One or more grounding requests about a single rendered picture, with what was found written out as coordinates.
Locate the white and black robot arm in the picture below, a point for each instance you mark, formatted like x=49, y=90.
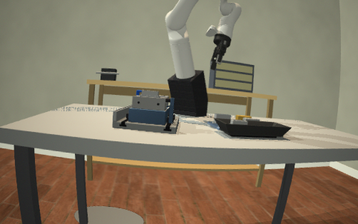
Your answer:
x=178, y=34

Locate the yellow block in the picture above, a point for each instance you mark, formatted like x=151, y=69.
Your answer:
x=240, y=117

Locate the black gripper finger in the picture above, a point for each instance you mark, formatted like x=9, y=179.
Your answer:
x=213, y=64
x=221, y=52

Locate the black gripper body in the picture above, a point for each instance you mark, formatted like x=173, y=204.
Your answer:
x=218, y=39

